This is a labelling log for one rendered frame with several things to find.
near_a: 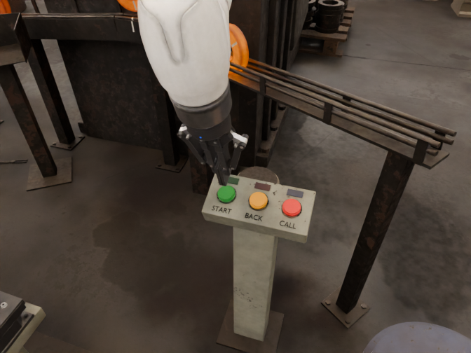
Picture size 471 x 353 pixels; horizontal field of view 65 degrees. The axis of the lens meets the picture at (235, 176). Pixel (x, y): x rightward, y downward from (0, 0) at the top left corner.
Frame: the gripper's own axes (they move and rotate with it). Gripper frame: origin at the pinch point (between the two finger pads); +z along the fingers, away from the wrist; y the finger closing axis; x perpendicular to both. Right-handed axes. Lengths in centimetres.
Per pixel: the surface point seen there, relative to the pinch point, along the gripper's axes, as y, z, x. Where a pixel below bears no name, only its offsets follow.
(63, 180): 98, 80, -20
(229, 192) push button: -0.5, 8.6, 0.5
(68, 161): 105, 85, -32
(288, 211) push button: -14.3, 8.7, 1.8
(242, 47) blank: 11, 14, -51
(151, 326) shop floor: 25, 63, 30
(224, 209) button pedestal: -0.4, 9.6, 4.3
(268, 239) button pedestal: -10.7, 15.9, 6.6
